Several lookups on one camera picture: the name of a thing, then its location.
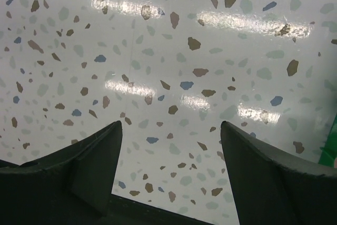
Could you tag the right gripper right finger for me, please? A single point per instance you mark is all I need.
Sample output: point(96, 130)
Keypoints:
point(271, 186)

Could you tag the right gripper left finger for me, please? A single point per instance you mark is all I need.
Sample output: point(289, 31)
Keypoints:
point(70, 186)

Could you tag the green plastic bin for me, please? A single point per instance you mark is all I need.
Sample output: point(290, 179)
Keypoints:
point(329, 151)

